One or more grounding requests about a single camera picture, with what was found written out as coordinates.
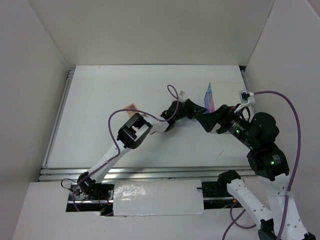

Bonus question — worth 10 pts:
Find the white cover plate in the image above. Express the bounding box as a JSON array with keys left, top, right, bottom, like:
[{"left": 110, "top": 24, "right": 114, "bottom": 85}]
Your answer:
[{"left": 113, "top": 179, "right": 205, "bottom": 217}]

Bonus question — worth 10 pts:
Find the white drawer cabinet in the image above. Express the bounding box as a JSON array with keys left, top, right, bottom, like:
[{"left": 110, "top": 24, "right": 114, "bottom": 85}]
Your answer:
[{"left": 211, "top": 82, "right": 246, "bottom": 111}]

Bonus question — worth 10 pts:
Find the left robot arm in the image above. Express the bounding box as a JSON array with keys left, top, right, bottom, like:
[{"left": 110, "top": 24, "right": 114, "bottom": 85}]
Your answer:
[{"left": 77, "top": 99, "right": 207, "bottom": 200}]

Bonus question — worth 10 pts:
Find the blue drawer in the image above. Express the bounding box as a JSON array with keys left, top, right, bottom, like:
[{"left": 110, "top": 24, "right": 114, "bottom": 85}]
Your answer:
[{"left": 203, "top": 83, "right": 213, "bottom": 109}]

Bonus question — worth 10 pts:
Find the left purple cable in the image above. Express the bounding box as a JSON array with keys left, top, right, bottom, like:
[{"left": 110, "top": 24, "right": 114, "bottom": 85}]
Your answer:
[{"left": 72, "top": 84, "right": 181, "bottom": 212}]

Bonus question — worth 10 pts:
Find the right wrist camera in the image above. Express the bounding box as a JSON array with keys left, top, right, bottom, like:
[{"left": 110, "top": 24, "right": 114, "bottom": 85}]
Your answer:
[{"left": 234, "top": 89, "right": 256, "bottom": 113}]

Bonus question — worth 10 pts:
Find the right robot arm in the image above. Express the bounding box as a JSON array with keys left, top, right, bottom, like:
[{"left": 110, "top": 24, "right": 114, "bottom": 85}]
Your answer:
[{"left": 195, "top": 105, "right": 316, "bottom": 240}]

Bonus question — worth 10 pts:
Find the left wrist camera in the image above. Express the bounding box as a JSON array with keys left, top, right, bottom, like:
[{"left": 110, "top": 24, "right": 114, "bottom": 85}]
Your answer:
[{"left": 178, "top": 90, "right": 185, "bottom": 102}]

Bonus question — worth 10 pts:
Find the pink drawer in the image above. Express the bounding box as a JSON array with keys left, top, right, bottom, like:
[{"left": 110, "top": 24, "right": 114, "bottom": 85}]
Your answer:
[{"left": 208, "top": 95, "right": 215, "bottom": 113}]

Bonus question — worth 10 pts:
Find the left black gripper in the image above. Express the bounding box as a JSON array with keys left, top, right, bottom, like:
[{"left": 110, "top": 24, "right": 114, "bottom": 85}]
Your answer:
[{"left": 173, "top": 99, "right": 207, "bottom": 122}]

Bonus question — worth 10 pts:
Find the aluminium rail frame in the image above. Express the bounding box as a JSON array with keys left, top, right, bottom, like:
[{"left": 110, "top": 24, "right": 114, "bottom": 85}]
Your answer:
[{"left": 38, "top": 65, "right": 253, "bottom": 182}]

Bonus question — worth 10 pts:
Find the peach four-pan palette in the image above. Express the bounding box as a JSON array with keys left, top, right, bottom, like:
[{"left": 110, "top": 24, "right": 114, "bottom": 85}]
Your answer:
[{"left": 124, "top": 103, "right": 138, "bottom": 118}]

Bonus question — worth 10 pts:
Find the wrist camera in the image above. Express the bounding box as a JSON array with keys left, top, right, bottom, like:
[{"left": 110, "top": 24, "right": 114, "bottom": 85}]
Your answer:
[
  {"left": 234, "top": 89, "right": 256, "bottom": 113},
  {"left": 178, "top": 90, "right": 185, "bottom": 102}
]

